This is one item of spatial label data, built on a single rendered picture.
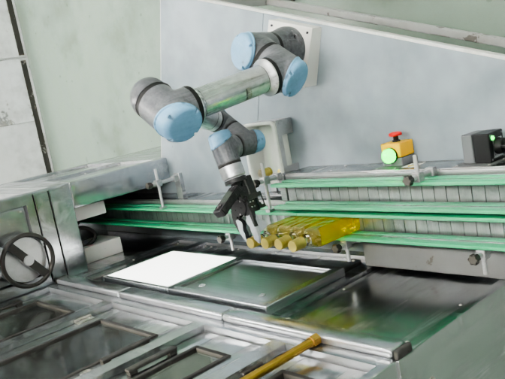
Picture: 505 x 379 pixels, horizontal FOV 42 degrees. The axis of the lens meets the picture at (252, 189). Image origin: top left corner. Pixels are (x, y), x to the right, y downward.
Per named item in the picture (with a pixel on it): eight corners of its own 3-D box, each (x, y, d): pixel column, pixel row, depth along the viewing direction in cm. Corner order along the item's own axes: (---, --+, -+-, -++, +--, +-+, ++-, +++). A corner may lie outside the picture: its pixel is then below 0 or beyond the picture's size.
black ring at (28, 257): (55, 277, 258) (4, 295, 244) (43, 225, 255) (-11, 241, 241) (61, 277, 254) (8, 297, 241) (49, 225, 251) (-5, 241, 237)
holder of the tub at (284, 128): (270, 192, 249) (256, 197, 244) (258, 120, 245) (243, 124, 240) (303, 192, 236) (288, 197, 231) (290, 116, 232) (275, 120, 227)
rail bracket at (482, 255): (493, 264, 174) (467, 280, 165) (490, 239, 173) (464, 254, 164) (507, 265, 171) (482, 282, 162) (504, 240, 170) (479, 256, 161)
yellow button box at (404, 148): (397, 162, 203) (383, 166, 198) (394, 137, 202) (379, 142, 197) (416, 160, 198) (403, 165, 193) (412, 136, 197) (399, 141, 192)
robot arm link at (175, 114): (283, 37, 203) (134, 88, 173) (317, 59, 195) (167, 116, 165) (278, 70, 211) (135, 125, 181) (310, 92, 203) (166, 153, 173)
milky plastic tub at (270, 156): (267, 178, 248) (251, 183, 242) (256, 120, 244) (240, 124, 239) (300, 177, 235) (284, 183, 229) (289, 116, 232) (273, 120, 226)
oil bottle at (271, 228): (307, 225, 220) (262, 244, 207) (304, 210, 220) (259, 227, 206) (319, 226, 216) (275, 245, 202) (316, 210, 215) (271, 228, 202)
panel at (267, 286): (174, 256, 266) (102, 283, 244) (173, 248, 266) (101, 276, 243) (346, 276, 199) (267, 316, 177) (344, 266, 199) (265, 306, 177)
